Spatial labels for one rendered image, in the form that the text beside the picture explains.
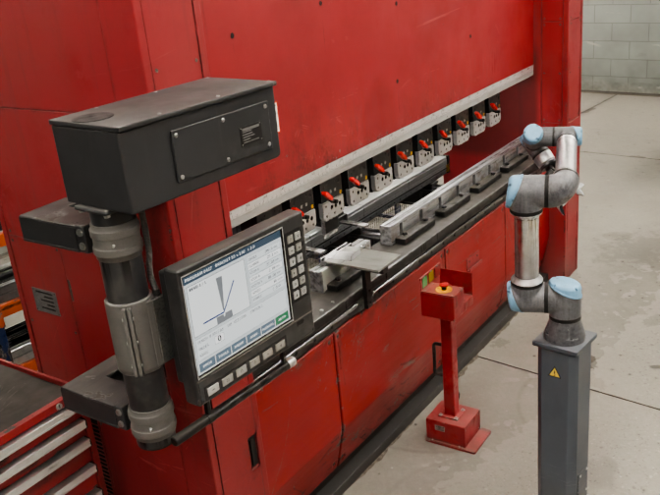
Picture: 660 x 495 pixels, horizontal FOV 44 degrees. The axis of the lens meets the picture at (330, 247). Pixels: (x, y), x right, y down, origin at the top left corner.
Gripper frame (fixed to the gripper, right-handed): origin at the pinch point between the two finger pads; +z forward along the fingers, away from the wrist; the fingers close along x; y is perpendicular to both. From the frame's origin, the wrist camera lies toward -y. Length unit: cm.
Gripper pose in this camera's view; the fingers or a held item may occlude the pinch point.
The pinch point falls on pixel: (573, 206)
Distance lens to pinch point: 331.9
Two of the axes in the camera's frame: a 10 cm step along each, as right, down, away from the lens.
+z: 4.7, 8.2, -3.1
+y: 8.4, -3.2, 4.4
